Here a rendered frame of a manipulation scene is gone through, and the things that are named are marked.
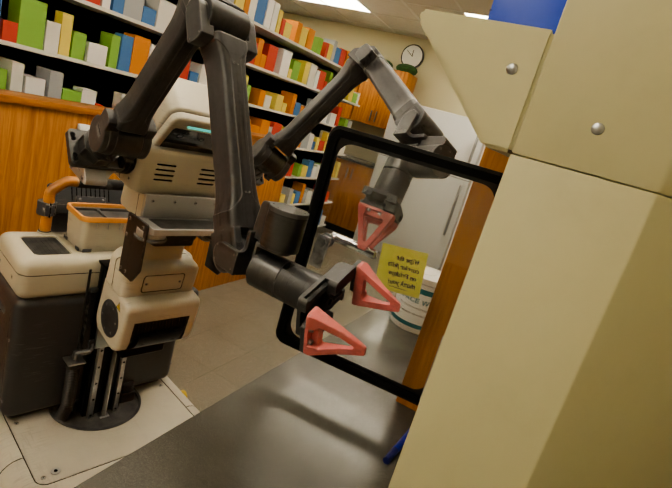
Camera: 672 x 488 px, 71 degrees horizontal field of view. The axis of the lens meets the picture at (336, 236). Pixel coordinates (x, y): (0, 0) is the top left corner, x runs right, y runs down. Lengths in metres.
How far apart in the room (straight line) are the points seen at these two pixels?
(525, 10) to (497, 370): 0.42
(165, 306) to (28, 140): 1.21
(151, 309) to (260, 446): 0.72
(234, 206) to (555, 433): 0.49
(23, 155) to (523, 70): 2.16
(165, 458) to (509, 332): 0.45
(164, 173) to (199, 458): 0.77
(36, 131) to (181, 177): 1.18
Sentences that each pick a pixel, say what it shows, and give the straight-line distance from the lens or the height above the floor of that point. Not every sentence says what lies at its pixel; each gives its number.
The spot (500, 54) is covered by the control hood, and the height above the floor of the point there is 1.48.
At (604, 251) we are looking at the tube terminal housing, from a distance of 0.42.
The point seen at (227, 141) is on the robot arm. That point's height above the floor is 1.32.
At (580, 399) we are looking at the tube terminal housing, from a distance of 0.47.
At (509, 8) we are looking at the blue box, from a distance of 0.65.
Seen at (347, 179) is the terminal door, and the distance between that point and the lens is 0.77.
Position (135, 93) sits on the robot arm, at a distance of 1.02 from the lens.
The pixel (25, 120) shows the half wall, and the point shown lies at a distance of 2.35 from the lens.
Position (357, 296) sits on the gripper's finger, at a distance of 0.67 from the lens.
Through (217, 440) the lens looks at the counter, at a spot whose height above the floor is 0.94.
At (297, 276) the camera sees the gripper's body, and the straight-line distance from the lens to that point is 0.63.
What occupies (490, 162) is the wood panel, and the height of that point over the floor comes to 1.40.
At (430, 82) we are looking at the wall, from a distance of 6.36.
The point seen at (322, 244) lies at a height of 1.20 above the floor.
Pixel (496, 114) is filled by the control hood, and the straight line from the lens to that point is 0.43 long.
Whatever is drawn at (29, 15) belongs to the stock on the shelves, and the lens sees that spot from 2.89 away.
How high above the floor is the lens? 1.40
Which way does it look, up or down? 14 degrees down
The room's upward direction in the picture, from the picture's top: 16 degrees clockwise
